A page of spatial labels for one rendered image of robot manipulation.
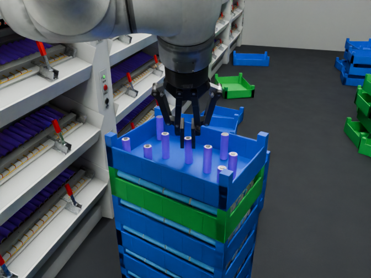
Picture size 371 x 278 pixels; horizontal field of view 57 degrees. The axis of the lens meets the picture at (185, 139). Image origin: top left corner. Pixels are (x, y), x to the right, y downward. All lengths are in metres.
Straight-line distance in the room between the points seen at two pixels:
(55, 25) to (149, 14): 0.12
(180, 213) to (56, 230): 0.42
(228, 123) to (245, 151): 0.88
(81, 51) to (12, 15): 0.54
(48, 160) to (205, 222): 0.45
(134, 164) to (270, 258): 0.58
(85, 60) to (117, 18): 0.56
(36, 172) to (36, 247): 0.20
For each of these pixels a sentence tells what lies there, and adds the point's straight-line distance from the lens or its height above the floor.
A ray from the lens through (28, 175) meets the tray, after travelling 0.90.
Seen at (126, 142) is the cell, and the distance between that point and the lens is 0.76.
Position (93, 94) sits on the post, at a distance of 1.05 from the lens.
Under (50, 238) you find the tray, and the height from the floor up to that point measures 0.16.
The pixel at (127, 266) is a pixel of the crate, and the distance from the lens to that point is 0.99.
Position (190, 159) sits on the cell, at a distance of 0.78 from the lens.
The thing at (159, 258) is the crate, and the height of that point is 0.19.
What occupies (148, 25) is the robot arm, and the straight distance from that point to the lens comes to 0.49.
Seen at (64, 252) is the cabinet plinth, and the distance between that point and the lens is 1.14.
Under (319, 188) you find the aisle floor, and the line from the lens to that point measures 1.50.
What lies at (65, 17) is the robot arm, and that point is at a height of 0.76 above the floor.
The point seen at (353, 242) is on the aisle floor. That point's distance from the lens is 1.29.
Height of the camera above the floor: 0.82
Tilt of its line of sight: 28 degrees down
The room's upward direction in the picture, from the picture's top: straight up
